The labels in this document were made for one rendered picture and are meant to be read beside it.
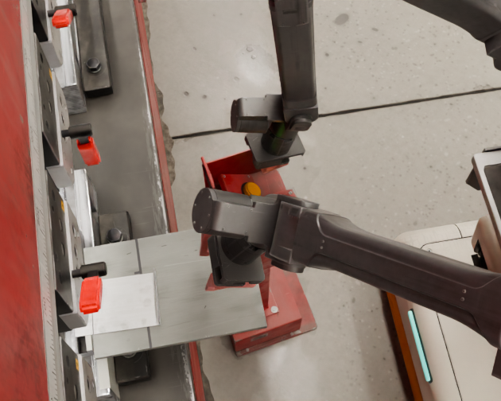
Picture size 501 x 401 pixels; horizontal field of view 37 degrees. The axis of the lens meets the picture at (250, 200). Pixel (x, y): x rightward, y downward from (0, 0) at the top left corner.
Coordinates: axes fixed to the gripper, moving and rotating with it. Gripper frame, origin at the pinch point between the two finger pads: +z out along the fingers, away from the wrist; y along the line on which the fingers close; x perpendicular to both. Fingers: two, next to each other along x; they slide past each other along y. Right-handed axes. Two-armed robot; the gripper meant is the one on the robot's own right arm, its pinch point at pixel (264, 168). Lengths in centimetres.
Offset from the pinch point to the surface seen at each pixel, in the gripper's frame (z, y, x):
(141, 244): -12.8, 31.0, 15.6
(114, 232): -4.1, 32.8, 8.4
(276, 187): 8.7, -5.0, 0.4
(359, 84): 64, -75, -57
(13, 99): -56, 49, 16
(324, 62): 66, -68, -70
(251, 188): 7.6, 0.9, 0.1
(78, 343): -9, 44, 27
